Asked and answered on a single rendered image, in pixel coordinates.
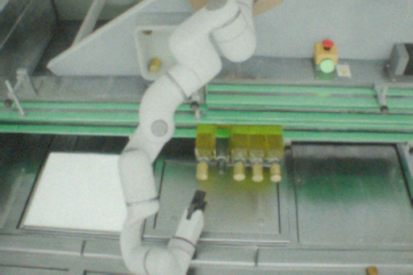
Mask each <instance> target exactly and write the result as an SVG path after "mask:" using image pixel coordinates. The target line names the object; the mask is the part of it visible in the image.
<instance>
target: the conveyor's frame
mask: <svg viewBox="0 0 413 275"><path fill-rule="evenodd" d="M219 59H220V60H221V65H222V66H221V69H220V71H219V73H218V74H217V75H216V76H215V77H213V78H212V79H211V80H210V81H208V82H207V83H214V84H227V85H228V84H239V85H240V84H250V85H251V84H261V85H262V84H269V85H295V87H296V86H297V85H306V86H308V85H322V86H351V88H352V86H357V87H373V86H372V85H371V83H374V82H381V83H383V85H382V88H385V85H387V86H388V88H413V82H392V81H391V78H390V75H389V72H388V69H387V67H386V64H385V61H382V60H343V59H338V61H337V64H336V69H337V72H338V76H339V81H315V78H314V73H313V68H312V63H311V59H301V58H289V57H249V58H248V59H247V60H245V61H242V62H233V61H229V60H228V58H226V57H225V56H220V57H219ZM31 79H32V80H43V82H42V84H41V86H40V90H37V92H36V94H26V92H25V90H24V88H23V86H22V83H21V85H20V87H19V90H18V93H19V96H18V97H17V99H18V100H19V101H20V102H49V101H62V102H121V103H122V102H141V101H142V98H143V96H144V94H145V92H146V90H147V89H148V87H149V86H150V85H147V84H148V80H146V79H144V78H143V77H142V76H120V77H106V76H65V77H50V76H31ZM5 81H9V82H10V84H11V88H12V89H14V87H15V84H16V83H17V81H18V78H17V76H15V77H0V101H5V100H6V99H8V98H9V96H8V93H9V91H10V90H9V89H8V87H7V85H6V83H5Z"/></svg>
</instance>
